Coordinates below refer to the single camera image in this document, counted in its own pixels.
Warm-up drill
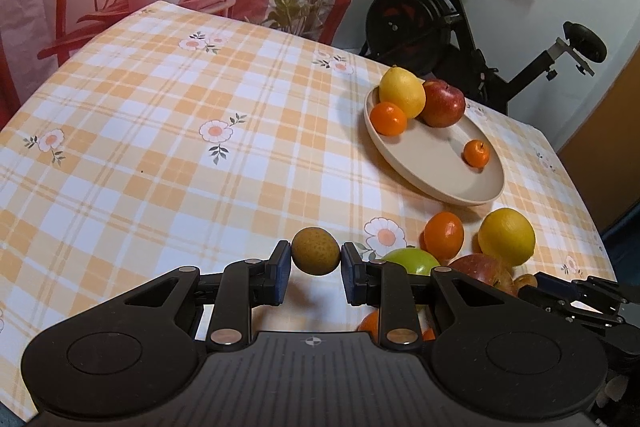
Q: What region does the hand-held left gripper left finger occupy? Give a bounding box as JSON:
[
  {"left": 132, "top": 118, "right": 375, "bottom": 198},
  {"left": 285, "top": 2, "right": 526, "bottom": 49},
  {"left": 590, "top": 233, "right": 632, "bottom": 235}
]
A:
[{"left": 125, "top": 241, "right": 292, "bottom": 352}]

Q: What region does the checked floral tablecloth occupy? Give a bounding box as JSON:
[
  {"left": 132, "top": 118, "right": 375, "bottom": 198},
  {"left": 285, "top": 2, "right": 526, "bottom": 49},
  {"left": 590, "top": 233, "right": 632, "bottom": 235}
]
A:
[{"left": 0, "top": 1, "right": 617, "bottom": 423}]

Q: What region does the black exercise bike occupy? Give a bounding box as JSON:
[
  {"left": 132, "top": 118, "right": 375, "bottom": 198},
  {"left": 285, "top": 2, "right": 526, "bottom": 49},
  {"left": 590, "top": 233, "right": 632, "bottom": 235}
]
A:
[{"left": 359, "top": 0, "right": 608, "bottom": 116}]

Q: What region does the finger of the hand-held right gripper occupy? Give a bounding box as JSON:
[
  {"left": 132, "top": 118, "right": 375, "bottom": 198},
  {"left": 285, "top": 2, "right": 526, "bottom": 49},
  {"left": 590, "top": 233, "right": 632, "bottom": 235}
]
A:
[
  {"left": 517, "top": 286, "right": 623, "bottom": 324},
  {"left": 534, "top": 273, "right": 626, "bottom": 303}
]

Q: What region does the small mandarin orange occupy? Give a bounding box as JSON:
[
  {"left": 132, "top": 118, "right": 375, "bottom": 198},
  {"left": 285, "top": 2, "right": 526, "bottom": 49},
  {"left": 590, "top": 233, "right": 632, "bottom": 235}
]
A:
[
  {"left": 370, "top": 102, "right": 409, "bottom": 136},
  {"left": 462, "top": 139, "right": 492, "bottom": 168}
]

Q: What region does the brown wooden door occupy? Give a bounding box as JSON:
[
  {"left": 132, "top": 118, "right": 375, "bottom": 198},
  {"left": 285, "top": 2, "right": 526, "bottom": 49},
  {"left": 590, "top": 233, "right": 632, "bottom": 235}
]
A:
[{"left": 556, "top": 74, "right": 640, "bottom": 233}]

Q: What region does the large round orange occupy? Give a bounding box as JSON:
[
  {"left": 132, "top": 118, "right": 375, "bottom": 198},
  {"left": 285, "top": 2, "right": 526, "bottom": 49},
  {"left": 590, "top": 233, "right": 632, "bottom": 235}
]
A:
[{"left": 357, "top": 310, "right": 437, "bottom": 342}]

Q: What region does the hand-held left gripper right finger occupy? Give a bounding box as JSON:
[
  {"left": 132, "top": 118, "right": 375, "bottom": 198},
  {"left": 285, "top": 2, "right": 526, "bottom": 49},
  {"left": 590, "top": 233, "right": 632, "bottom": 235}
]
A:
[{"left": 340, "top": 243, "right": 501, "bottom": 350}]

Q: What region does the green apple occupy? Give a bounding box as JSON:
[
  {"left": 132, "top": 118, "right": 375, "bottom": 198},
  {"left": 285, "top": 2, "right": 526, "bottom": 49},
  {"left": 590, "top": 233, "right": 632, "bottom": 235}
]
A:
[{"left": 382, "top": 248, "right": 442, "bottom": 278}]

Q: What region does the oval orange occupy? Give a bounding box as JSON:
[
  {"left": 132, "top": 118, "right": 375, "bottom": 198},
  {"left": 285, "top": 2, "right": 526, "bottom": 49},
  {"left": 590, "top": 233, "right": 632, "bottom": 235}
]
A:
[{"left": 423, "top": 211, "right": 465, "bottom": 259}]

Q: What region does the red apple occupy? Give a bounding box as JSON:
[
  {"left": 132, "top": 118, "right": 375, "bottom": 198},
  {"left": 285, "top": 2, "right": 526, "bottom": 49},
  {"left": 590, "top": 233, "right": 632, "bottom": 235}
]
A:
[
  {"left": 421, "top": 79, "right": 467, "bottom": 128},
  {"left": 447, "top": 253, "right": 518, "bottom": 297}
]

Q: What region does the yellow lemon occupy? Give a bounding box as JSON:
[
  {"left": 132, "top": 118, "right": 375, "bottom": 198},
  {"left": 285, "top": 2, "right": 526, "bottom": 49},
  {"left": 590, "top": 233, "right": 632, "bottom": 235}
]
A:
[
  {"left": 378, "top": 66, "right": 427, "bottom": 120},
  {"left": 477, "top": 208, "right": 537, "bottom": 268}
]

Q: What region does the beige round plate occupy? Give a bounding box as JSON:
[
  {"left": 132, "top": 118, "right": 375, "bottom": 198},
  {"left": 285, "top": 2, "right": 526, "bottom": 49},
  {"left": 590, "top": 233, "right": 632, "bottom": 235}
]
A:
[{"left": 363, "top": 79, "right": 506, "bottom": 206}]

